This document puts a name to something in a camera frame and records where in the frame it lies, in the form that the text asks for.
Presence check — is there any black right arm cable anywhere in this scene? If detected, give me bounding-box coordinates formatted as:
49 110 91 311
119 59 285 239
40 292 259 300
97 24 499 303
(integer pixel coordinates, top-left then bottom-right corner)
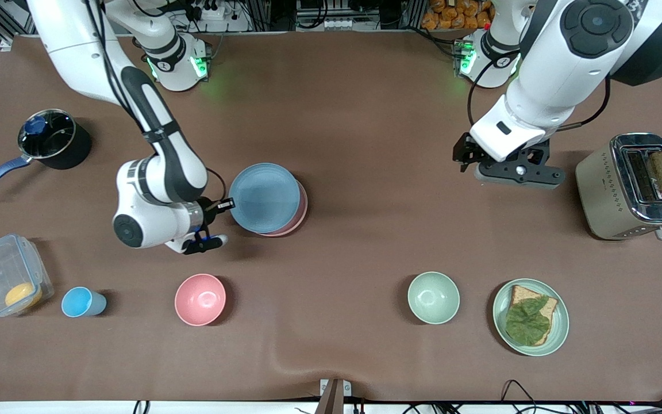
205 167 228 203

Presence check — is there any pink plate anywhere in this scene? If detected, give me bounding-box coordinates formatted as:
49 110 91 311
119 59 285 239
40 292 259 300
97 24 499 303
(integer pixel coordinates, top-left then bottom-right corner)
255 179 310 237

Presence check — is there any glass lid with blue knob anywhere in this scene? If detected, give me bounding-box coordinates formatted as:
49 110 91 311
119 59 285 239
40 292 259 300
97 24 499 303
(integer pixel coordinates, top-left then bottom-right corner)
18 109 75 160

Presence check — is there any silver toaster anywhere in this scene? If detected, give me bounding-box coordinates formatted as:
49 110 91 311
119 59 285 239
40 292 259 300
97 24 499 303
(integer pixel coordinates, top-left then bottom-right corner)
575 133 662 242

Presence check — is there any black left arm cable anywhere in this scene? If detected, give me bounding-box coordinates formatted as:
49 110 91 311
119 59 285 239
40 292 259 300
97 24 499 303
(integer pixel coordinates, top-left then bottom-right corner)
467 49 611 134

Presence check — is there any green lettuce leaf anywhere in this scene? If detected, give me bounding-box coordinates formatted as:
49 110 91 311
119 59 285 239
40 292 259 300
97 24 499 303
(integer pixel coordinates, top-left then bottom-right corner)
505 295 551 347

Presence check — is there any blue cup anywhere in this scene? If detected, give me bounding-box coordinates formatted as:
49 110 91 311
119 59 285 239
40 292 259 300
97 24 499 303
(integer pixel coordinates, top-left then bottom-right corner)
61 286 107 318

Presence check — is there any black pot with blue handle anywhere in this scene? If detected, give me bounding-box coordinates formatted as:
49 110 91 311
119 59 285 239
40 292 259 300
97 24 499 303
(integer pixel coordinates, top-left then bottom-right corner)
0 109 92 198

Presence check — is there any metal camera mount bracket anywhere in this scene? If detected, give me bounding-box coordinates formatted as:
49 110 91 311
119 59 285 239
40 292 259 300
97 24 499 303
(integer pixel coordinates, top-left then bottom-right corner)
315 378 352 414

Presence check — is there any orange round food piece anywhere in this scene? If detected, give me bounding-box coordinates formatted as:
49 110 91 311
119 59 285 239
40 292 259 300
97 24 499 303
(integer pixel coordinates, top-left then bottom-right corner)
5 282 43 309

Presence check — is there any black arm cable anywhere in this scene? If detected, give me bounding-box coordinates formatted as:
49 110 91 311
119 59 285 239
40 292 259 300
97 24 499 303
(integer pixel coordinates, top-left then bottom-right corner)
467 49 611 134
205 167 228 203

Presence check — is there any blue plate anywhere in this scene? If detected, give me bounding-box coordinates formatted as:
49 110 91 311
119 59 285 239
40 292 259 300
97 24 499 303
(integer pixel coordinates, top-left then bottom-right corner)
228 163 302 235

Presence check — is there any black looped cable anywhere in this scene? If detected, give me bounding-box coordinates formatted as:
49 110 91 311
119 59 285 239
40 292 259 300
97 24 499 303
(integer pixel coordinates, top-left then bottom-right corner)
500 379 538 414

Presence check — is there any green plate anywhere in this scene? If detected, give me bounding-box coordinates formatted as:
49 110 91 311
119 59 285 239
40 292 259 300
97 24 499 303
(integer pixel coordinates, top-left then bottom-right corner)
492 278 570 357

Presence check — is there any pink bowl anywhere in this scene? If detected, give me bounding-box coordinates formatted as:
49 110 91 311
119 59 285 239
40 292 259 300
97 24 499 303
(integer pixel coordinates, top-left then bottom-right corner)
174 273 226 327

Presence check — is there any brown bread slice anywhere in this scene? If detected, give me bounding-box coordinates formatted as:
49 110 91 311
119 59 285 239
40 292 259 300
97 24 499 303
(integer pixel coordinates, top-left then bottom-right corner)
507 285 559 346

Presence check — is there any bag of orange buns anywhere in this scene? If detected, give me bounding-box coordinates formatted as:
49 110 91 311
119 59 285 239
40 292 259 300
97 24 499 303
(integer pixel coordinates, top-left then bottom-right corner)
421 0 494 30

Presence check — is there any white power strip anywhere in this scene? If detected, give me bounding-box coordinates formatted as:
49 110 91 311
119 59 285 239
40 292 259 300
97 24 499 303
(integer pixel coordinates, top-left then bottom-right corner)
189 2 226 22

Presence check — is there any green bowl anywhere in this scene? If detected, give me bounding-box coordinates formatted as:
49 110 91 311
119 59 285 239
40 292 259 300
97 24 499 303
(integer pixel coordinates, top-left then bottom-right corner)
407 271 460 325

